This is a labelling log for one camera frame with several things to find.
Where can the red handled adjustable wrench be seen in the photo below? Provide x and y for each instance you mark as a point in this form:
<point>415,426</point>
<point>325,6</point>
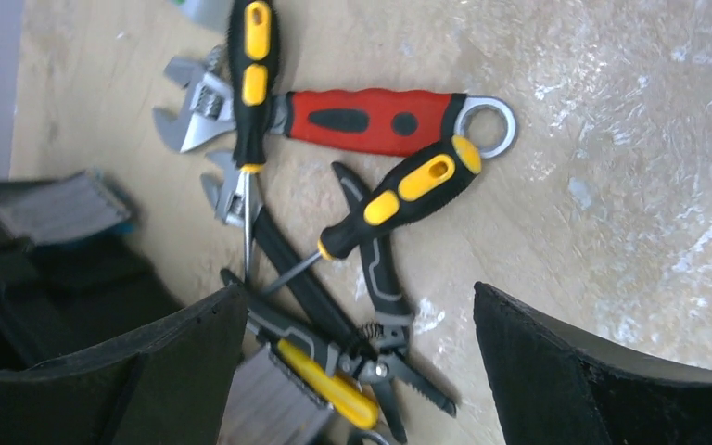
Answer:
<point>375,121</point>

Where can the black yellow long screwdriver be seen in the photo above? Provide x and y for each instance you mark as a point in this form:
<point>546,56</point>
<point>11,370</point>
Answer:
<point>253,56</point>

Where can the small black adjustable wrench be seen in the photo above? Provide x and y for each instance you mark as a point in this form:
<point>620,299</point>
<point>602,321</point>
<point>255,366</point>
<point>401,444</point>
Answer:
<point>237,199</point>

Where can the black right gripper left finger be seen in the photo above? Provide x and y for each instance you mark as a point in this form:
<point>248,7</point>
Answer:
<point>163,383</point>

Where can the black plastic toolbox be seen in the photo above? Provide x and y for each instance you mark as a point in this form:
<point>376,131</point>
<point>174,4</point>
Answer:
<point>57,301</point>

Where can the green white bit box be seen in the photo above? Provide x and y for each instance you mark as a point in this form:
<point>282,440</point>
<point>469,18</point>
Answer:
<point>209,14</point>

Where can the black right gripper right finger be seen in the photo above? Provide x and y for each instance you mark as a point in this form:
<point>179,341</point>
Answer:
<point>554,383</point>

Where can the yellow handled screwdriver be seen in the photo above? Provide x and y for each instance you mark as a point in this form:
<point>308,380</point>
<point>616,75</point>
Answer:
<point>359,409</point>

